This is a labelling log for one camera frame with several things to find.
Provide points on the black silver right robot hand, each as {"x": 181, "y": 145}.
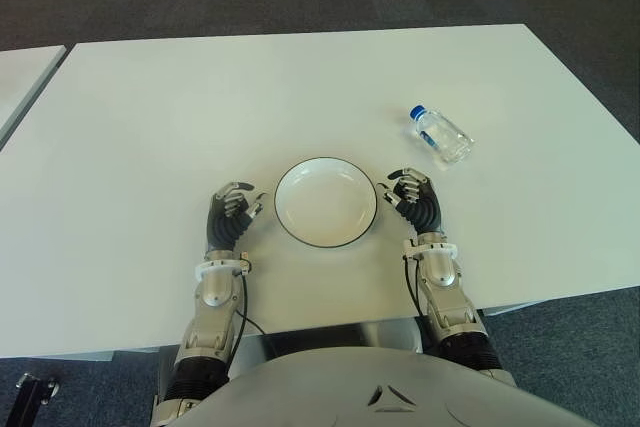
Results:
{"x": 425, "y": 209}

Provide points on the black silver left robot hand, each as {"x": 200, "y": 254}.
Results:
{"x": 225, "y": 227}

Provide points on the clear bottle with blue cap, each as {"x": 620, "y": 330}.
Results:
{"x": 442, "y": 134}

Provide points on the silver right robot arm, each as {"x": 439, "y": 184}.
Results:
{"x": 447, "y": 297}

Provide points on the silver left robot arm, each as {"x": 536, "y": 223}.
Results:
{"x": 212, "y": 307}

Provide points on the white plate with black rim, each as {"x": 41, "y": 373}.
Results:
{"x": 325, "y": 204}

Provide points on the grey robot torso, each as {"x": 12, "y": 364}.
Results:
{"x": 350, "y": 387}

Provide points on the neighbouring white table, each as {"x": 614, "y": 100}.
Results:
{"x": 25, "y": 82}

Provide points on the black wheeled stand base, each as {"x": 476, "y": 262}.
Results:
{"x": 32, "y": 397}

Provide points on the white round pedestal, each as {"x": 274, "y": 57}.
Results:
{"x": 390, "y": 334}

